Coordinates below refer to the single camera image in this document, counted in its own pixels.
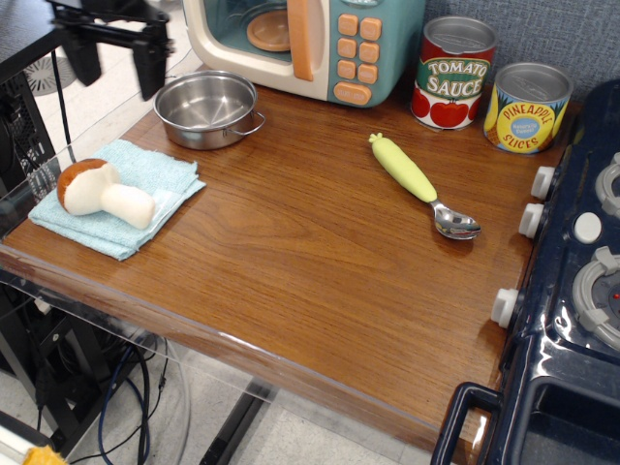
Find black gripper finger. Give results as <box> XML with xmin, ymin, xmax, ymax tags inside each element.
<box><xmin>60</xmin><ymin>29</ymin><xmax>102</xmax><ymax>86</ymax></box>
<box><xmin>133</xmin><ymin>23</ymin><xmax>170</xmax><ymax>101</ymax></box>

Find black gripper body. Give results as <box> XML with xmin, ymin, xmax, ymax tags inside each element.
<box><xmin>49</xmin><ymin>1</ymin><xmax>171</xmax><ymax>53</ymax></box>

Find stainless steel pan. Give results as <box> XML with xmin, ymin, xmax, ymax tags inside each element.
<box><xmin>153</xmin><ymin>70</ymin><xmax>265</xmax><ymax>150</ymax></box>

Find black side desk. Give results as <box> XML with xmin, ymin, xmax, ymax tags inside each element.
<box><xmin>1</xmin><ymin>0</ymin><xmax>60</xmax><ymax>83</ymax></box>

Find light blue folded cloth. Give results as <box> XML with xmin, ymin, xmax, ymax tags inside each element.
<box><xmin>29</xmin><ymin>139</ymin><xmax>205</xmax><ymax>261</ymax></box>

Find plush mushroom toy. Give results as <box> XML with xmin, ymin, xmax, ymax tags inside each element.
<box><xmin>57</xmin><ymin>159</ymin><xmax>156</xmax><ymax>230</ymax></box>

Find toy microwave teal cream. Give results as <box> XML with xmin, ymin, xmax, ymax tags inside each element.
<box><xmin>182</xmin><ymin>1</ymin><xmax>425</xmax><ymax>108</ymax></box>

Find tomato sauce can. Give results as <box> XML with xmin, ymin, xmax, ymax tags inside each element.
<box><xmin>411</xmin><ymin>15</ymin><xmax>498</xmax><ymax>130</ymax></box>

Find black table leg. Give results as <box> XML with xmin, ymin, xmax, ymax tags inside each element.
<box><xmin>199</xmin><ymin>382</ymin><xmax>273</xmax><ymax>465</ymax></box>

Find pineapple slices can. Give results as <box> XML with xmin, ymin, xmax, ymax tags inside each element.
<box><xmin>483</xmin><ymin>62</ymin><xmax>574</xmax><ymax>155</ymax></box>

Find dark blue toy stove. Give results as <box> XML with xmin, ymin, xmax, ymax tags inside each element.
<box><xmin>432</xmin><ymin>80</ymin><xmax>619</xmax><ymax>464</ymax></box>

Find green handled metal spoon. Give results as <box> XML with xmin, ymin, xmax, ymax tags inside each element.
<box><xmin>368</xmin><ymin>133</ymin><xmax>481</xmax><ymax>240</ymax></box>

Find blue floor cable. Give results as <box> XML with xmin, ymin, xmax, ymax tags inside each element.
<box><xmin>98</xmin><ymin>346</ymin><xmax>151</xmax><ymax>465</ymax></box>

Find black floor cable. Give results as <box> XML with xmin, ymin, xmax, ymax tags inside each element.
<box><xmin>70</xmin><ymin>338</ymin><xmax>171</xmax><ymax>465</ymax></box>

